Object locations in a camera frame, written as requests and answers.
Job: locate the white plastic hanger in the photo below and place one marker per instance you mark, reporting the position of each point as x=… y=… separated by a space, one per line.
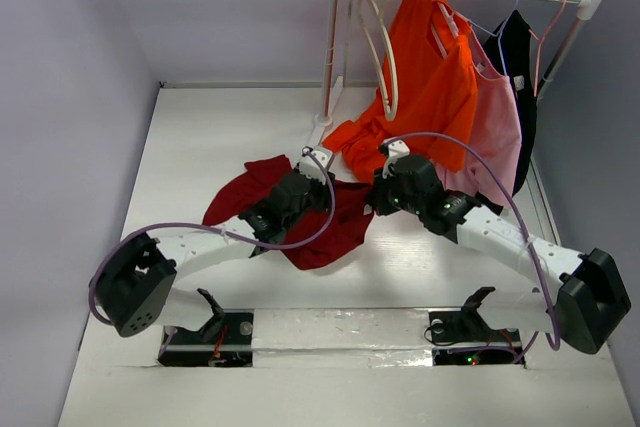
x=443 y=35

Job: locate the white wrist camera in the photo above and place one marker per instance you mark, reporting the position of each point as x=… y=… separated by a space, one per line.
x=315 y=162
x=393 y=150

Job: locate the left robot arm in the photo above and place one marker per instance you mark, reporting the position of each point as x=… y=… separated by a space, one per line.
x=135 y=286

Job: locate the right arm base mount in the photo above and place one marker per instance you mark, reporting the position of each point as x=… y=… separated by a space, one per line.
x=460 y=337

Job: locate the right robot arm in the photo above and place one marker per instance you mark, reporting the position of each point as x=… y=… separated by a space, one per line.
x=581 y=296

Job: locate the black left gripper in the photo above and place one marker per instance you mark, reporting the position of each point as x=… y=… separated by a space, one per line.
x=322 y=190

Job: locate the beige wooden hanger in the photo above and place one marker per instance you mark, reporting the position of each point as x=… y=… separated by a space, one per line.
x=386 y=67

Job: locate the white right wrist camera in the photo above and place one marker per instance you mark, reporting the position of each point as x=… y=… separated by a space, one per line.
x=393 y=150

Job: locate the pink t shirt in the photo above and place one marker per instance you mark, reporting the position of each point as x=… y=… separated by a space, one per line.
x=495 y=136

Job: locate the orange t shirt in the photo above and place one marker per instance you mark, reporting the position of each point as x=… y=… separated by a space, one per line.
x=434 y=95

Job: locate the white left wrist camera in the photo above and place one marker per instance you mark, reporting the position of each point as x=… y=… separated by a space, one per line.
x=315 y=162

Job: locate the dark red t shirt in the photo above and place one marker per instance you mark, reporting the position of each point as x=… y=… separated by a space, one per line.
x=346 y=232

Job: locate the black t shirt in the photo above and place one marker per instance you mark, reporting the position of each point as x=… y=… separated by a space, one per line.
x=509 y=54

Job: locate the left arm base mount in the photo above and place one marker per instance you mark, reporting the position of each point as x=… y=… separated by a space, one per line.
x=223 y=342

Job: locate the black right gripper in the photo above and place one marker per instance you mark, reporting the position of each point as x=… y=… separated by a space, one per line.
x=378 y=195

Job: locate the pink wire hanger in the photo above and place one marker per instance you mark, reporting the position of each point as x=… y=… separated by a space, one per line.
x=541 y=39

